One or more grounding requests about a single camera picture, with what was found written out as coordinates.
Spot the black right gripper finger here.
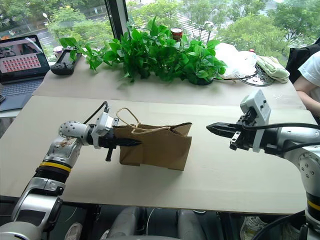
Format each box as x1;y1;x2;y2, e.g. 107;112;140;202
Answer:
209;128;238;138
206;121;238;131

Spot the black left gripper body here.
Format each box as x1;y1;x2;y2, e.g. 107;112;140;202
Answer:
98;127;119;162

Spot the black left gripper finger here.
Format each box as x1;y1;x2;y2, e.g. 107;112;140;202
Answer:
115;138;144;145
115;143;141;149

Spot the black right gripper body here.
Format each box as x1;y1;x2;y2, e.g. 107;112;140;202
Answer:
229;109;259;151

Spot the brown paper bag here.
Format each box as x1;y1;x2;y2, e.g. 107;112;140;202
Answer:
115;107;193;172

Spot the white plastic bag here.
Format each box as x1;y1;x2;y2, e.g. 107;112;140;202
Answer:
214;42;259;79

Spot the pale green cloth pouch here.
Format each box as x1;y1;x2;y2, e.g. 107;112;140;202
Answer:
255;55;291;84

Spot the grey rounded shape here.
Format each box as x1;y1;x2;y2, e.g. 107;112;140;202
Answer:
175;209;209;240
112;206;149;238

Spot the person in white shirt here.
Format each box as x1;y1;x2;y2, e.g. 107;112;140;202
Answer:
293;50;320;119

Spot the green leafy plant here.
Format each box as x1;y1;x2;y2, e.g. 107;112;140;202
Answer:
59;16;228;86

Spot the black handheld controller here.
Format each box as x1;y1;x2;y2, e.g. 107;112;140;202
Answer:
50;48;83;76

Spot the red drink can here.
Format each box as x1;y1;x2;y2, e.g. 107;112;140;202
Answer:
170;26;184;42

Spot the white purple cup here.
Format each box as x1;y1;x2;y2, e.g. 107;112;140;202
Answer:
53;45;65;61

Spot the open laptop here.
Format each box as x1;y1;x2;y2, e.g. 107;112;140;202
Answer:
0;34;51;112

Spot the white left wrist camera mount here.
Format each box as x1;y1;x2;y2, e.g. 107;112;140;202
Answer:
90;110;119;150

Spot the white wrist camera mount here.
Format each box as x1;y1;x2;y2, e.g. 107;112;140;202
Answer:
239;89;272;154
90;110;119;150

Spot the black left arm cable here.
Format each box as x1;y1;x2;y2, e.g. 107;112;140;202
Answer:
83;100;111;125

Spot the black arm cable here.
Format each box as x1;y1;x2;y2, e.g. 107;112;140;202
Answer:
241;122;320;132
83;100;111;125

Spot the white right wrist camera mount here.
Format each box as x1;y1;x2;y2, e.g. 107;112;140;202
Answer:
239;89;272;154

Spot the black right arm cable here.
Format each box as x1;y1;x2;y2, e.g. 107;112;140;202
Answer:
241;122;320;132

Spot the black window frame post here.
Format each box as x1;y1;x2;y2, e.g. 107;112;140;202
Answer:
104;0;130;43

